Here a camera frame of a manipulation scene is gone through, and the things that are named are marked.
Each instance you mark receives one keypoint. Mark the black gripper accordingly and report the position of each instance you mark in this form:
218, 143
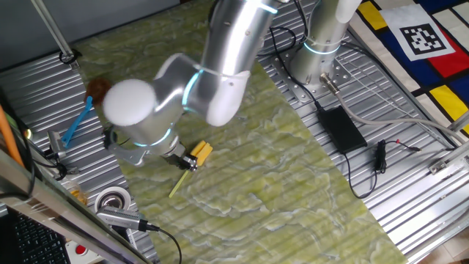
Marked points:
173, 159

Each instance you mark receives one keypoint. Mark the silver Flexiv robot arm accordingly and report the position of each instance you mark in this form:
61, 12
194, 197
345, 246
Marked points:
234, 44

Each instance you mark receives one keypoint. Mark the green marble pattern mat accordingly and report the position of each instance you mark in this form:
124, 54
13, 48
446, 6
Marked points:
256, 183

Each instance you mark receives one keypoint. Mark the silver tape roll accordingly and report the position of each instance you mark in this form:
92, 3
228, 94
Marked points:
111, 199

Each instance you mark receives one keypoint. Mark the glass beaker with yellow liquid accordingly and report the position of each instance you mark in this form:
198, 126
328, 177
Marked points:
78, 194

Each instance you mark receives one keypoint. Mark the black clamp tool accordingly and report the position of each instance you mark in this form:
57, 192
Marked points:
55, 143

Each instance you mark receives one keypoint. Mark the grey emergency stop box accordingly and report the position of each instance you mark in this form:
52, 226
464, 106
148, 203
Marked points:
80, 250

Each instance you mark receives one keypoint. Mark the black power adapter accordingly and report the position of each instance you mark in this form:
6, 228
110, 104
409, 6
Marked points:
342, 130

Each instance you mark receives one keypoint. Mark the black keyboard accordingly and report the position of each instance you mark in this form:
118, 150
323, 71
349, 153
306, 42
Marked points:
36, 242

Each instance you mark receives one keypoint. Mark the orange tube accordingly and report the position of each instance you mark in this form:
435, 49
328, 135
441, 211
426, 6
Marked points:
7, 135

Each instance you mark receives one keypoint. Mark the metal pole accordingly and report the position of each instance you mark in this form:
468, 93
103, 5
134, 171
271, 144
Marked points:
55, 33

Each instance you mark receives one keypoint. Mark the white fiducial marker sheet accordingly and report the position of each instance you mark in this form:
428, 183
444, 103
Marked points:
423, 38

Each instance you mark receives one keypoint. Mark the colourful block pattern cloth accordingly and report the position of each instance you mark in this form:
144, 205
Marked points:
450, 99

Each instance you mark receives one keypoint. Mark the grey camera bracket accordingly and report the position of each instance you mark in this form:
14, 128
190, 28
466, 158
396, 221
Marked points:
128, 155

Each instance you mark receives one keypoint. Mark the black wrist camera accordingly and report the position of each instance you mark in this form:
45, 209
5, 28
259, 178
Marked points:
109, 139

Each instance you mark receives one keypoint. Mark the silver depth camera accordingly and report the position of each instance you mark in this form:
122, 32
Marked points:
121, 218

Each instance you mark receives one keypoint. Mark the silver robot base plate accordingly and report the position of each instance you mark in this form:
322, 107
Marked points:
304, 93

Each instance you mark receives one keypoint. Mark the aluminium frame bar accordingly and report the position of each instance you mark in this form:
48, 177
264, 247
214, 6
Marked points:
450, 157
55, 205

